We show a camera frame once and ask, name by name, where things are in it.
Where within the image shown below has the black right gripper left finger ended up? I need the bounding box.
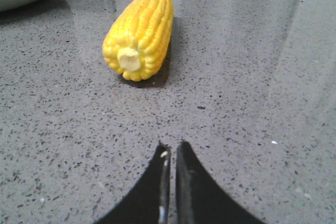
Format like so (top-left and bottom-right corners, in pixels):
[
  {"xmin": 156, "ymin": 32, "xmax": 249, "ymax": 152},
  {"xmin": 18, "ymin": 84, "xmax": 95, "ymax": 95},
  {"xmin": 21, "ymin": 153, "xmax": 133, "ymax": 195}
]
[{"xmin": 96, "ymin": 143, "xmax": 171, "ymax": 224}]

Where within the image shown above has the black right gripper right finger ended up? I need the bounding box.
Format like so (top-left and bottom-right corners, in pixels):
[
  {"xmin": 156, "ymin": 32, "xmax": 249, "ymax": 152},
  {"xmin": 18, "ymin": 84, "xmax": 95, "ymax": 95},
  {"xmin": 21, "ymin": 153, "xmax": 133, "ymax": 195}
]
[{"xmin": 176, "ymin": 141, "xmax": 259, "ymax": 224}]

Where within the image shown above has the yellow corn cob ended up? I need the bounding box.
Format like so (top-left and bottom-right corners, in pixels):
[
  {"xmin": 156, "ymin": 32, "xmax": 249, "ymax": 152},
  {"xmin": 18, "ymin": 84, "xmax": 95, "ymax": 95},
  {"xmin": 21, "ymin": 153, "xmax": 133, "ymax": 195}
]
[{"xmin": 102, "ymin": 0, "xmax": 174, "ymax": 82}]

